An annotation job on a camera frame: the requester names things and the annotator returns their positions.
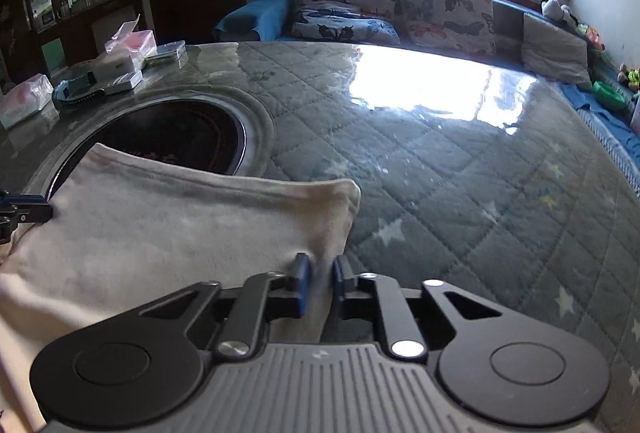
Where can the cream white garment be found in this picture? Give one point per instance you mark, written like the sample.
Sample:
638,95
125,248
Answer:
165,233

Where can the butterfly print pillow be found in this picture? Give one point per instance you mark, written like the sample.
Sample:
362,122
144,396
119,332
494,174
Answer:
345,28

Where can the green toy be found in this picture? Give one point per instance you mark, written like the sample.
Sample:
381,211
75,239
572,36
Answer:
631,77

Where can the blue blanket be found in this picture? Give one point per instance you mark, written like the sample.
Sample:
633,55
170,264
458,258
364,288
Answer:
255,15

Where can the clear bag of pink pads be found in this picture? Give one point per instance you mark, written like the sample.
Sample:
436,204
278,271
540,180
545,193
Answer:
132,40

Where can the blue cloth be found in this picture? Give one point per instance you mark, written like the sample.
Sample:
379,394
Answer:
600,123

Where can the round black induction cooktop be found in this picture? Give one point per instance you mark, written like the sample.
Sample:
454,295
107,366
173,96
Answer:
180,133

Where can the flat white box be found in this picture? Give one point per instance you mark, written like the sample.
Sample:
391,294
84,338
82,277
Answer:
124,80

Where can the dark teal sofa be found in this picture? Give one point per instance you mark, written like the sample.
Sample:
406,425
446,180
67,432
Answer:
505,15

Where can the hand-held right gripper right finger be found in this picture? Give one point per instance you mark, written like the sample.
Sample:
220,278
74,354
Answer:
341,288

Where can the green packet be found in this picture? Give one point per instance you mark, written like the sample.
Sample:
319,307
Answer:
609,94

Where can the white pink tissue pack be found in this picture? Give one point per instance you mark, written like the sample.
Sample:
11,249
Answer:
25,100

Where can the clear plastic container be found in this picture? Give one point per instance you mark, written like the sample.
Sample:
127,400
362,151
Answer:
167,53

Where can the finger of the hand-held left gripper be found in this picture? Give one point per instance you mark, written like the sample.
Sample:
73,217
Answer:
30,213

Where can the grey cushion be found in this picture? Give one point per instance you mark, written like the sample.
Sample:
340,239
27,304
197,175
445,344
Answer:
555,48

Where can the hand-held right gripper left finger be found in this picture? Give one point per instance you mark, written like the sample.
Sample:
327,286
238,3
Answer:
301,288

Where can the panda plush toy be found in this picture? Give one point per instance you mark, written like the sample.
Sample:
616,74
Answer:
554,7

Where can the colourful toy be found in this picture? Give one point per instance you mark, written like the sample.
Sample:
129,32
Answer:
590,35

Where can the large butterfly print cushion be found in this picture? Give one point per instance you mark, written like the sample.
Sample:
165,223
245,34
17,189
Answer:
445,15

